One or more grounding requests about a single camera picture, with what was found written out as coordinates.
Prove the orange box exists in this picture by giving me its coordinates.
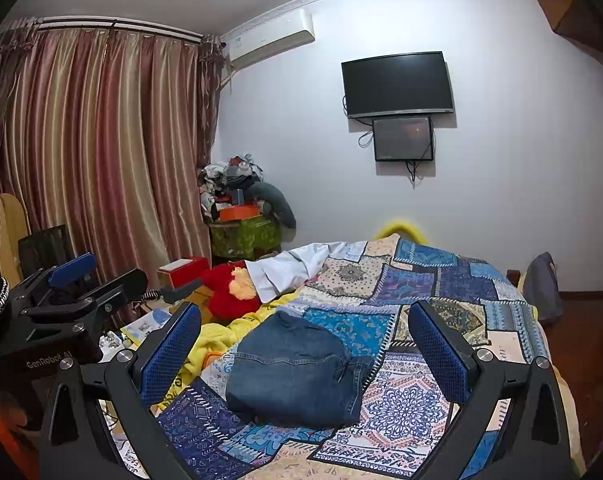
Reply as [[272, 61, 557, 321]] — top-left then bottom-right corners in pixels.
[[219, 203, 259, 222]]

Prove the green patterned box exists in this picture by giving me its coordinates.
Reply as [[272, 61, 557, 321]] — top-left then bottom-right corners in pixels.
[[209, 215, 282, 263]]

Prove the red plush toy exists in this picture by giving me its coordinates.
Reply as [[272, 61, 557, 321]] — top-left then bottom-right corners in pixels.
[[202, 261, 262, 318]]

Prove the striped brown curtain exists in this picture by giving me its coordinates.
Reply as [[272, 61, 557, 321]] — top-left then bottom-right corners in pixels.
[[0, 22, 227, 291]]

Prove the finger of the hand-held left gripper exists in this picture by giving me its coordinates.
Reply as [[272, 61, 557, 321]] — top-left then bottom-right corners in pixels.
[[9, 252, 98, 306], [19, 267, 150, 331]]

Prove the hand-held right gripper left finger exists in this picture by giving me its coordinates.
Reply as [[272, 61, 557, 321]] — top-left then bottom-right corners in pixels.
[[39, 302, 203, 480]]

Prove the tan wooden board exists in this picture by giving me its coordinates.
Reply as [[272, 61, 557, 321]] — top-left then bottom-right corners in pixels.
[[0, 192, 32, 281]]

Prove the yellow plush pillow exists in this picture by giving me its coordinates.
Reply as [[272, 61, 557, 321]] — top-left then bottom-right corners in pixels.
[[373, 217, 427, 243]]

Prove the black mesh chair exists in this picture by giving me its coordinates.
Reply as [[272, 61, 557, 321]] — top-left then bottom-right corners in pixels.
[[18, 225, 75, 273]]

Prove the white curtain rod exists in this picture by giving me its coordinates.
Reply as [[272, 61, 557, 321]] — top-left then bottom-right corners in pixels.
[[34, 16, 205, 41]]

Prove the blue denim jacket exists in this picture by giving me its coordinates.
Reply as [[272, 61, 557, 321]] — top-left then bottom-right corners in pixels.
[[225, 310, 377, 425]]

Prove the pile of mixed clothes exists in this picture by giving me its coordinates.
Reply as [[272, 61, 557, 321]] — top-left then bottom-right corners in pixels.
[[199, 152, 267, 221]]

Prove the yellow blanket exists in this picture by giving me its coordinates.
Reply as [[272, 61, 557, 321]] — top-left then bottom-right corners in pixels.
[[174, 292, 307, 391]]

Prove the black wall television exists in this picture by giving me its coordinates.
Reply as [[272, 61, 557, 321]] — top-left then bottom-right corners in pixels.
[[341, 51, 456, 120]]

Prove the white shirt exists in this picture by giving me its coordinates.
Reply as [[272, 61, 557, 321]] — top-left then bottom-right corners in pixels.
[[245, 241, 369, 303]]

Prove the small black monitor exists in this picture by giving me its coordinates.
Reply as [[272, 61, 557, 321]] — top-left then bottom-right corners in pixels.
[[372, 116, 435, 162]]

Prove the patchwork printed blanket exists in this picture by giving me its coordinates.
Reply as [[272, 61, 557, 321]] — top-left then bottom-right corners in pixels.
[[154, 237, 552, 480]]

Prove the white air conditioner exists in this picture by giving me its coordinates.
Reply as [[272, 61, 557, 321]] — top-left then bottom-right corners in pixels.
[[220, 7, 315, 68]]

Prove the stack of papers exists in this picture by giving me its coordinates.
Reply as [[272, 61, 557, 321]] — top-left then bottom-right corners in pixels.
[[122, 307, 172, 346]]

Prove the dark bag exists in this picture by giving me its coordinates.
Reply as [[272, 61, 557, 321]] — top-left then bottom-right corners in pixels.
[[523, 252, 563, 326]]

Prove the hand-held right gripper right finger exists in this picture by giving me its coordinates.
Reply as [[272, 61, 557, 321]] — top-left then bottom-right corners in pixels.
[[407, 300, 582, 480]]

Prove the red box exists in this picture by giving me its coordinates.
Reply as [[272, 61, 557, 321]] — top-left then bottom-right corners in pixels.
[[158, 256, 210, 288]]

